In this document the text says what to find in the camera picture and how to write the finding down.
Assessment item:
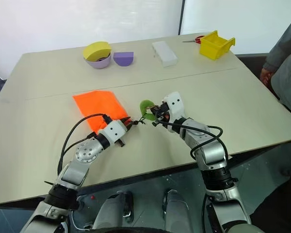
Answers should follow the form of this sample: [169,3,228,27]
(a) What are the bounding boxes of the grey right robot foot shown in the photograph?
[162,189,193,232]

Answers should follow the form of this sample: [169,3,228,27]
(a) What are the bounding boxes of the orange cloth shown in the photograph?
[72,89,128,134]

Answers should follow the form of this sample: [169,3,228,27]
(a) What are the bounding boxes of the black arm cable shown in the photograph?
[56,113,113,176]
[152,120,224,160]

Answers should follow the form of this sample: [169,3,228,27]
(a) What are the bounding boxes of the yellow plastic storage bin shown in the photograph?
[199,30,236,62]

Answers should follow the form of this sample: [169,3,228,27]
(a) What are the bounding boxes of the white translucent plastic box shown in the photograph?
[151,40,179,67]

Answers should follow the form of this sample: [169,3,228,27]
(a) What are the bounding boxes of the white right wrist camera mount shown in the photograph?
[162,91,186,124]

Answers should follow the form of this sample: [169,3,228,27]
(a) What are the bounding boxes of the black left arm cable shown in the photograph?
[56,113,113,176]

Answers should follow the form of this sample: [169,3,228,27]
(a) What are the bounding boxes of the grey left robot foot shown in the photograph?
[94,190,134,230]

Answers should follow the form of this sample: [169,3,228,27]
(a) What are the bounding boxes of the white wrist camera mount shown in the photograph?
[162,91,186,124]
[97,120,127,147]

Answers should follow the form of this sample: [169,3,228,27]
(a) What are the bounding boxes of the person in grey jacket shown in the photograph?
[263,11,291,115]

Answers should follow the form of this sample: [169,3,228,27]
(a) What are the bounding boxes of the yellow half-round foam block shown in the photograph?
[83,41,112,61]

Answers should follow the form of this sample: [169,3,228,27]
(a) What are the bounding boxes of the grey robot foot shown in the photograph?
[94,190,134,230]
[162,189,193,232]

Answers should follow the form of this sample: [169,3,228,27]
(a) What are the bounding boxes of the red-handled scissors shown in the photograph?
[181,35,206,45]

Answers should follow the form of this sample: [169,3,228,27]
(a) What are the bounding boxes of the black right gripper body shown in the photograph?
[155,101,172,122]

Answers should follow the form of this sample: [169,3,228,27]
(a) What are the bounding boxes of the purple half-round foam block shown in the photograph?
[113,51,135,67]

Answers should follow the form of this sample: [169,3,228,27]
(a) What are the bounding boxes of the dark vertical wall post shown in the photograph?
[178,0,186,36]

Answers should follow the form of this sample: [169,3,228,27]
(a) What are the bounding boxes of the green toy fruit slice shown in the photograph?
[139,100,159,122]

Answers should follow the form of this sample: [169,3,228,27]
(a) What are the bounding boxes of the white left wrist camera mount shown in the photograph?
[97,120,127,147]

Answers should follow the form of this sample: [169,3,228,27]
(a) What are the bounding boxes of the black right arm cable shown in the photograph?
[152,120,224,160]

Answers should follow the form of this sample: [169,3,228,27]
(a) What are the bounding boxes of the light purple bowl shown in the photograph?
[83,51,112,70]

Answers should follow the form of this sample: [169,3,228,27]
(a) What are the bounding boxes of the person's bare hand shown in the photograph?
[259,67,273,86]

